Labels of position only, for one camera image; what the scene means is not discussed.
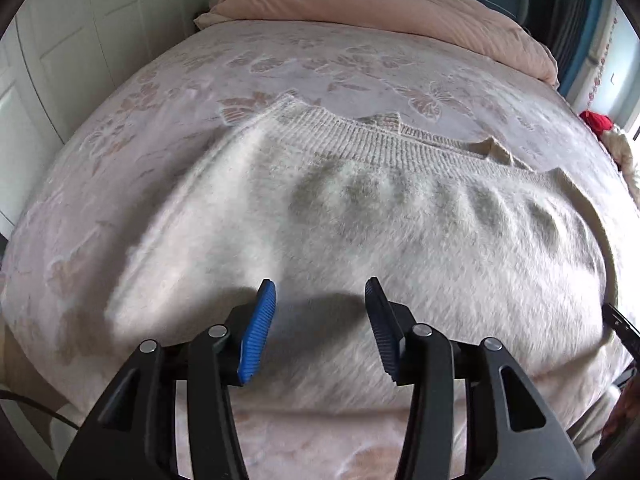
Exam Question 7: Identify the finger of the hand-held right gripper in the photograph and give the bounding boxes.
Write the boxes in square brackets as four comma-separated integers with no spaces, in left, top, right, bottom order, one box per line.
[602,302,640,361]

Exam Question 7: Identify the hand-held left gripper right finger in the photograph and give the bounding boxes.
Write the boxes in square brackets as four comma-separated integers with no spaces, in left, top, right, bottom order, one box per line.
[364,276,588,480]

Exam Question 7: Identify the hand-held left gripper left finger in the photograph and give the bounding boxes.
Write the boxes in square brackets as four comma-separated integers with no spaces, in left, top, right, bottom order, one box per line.
[56,279,277,480]

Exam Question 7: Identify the cream knit sweater black hearts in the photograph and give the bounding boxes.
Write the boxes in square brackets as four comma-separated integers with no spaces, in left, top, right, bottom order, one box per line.
[102,95,631,416]

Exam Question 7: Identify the dark patterned cloth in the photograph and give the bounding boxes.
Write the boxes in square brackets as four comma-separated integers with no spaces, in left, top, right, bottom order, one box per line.
[592,385,640,466]

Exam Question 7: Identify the white crumpled cloth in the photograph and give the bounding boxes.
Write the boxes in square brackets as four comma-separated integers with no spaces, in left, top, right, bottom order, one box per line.
[600,127,640,206]

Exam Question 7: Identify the red cloth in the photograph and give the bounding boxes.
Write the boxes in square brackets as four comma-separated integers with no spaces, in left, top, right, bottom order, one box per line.
[579,111,615,136]

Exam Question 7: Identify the butterfly print bedspread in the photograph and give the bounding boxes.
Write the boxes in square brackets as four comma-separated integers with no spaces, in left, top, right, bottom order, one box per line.
[0,17,640,480]

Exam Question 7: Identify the dark curtain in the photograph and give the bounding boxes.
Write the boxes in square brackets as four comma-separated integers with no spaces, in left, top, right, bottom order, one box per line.
[542,0,608,96]

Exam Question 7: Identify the pink duvet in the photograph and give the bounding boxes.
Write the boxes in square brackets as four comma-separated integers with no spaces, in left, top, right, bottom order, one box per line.
[194,0,560,88]

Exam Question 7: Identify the white wardrobe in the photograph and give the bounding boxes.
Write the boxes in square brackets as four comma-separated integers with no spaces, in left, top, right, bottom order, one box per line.
[0,0,221,241]

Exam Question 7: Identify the black cable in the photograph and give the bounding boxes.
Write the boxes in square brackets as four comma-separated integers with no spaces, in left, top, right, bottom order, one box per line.
[0,389,81,431]

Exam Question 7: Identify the red bead string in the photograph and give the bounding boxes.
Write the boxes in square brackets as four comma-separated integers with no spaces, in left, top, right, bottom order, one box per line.
[587,15,618,106]

